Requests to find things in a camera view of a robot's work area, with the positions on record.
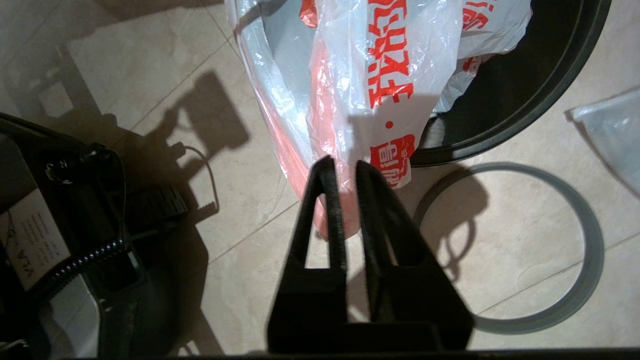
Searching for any grey bin rim ring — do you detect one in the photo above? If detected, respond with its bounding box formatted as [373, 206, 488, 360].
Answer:
[414, 161, 605, 335]

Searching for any translucent white trash bag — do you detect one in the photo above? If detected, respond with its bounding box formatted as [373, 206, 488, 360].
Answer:
[225, 0, 533, 241]

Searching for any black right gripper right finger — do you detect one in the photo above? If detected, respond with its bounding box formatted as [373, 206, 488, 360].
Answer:
[356, 160, 475, 352]

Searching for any used translucent orange-drawstring trash bag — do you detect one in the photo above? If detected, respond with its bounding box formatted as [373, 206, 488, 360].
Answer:
[570, 90, 640, 197]

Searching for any black coiled cable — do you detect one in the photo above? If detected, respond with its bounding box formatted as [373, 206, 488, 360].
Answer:
[47, 237, 132, 288]

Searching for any black robot base chassis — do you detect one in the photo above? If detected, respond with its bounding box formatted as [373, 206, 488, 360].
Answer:
[0, 112, 193, 360]

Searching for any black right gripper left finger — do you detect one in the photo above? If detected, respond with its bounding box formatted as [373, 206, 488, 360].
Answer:
[267, 155, 349, 353]

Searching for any black trash bin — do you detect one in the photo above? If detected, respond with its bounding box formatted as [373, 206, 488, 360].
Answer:
[410, 0, 612, 167]

